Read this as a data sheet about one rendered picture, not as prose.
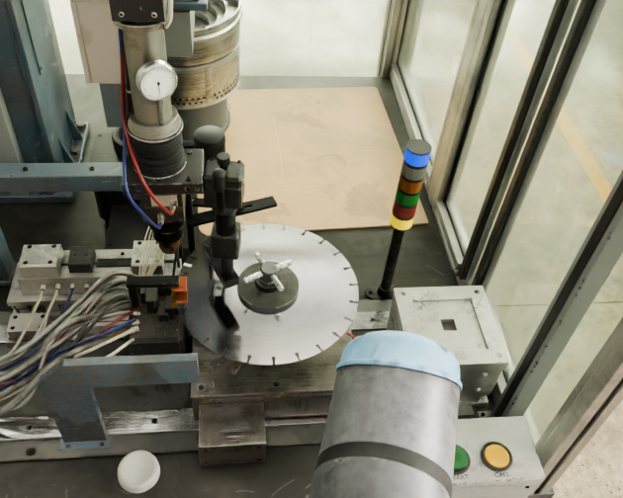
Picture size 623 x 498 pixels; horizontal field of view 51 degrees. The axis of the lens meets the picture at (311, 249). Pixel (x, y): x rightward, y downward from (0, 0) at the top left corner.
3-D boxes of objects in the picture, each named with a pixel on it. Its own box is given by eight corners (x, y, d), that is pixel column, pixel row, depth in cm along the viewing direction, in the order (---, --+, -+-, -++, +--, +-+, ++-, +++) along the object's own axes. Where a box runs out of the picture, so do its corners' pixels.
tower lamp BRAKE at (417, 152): (425, 151, 121) (428, 138, 118) (430, 167, 117) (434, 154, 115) (401, 152, 120) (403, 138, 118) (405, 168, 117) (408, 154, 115)
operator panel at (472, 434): (499, 456, 122) (524, 415, 111) (517, 515, 114) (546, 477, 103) (350, 464, 118) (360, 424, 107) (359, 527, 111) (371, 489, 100)
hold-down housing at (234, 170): (245, 243, 109) (245, 146, 94) (241, 264, 106) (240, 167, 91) (212, 240, 109) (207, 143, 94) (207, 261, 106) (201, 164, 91)
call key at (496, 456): (501, 449, 108) (505, 443, 106) (509, 472, 105) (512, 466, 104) (478, 450, 107) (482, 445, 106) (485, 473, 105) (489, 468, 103)
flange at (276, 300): (311, 284, 120) (311, 274, 119) (274, 321, 114) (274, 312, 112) (262, 255, 124) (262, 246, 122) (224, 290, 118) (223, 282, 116)
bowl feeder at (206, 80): (240, 92, 196) (240, -27, 170) (243, 158, 175) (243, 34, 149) (134, 92, 192) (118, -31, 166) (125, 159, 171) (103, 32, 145)
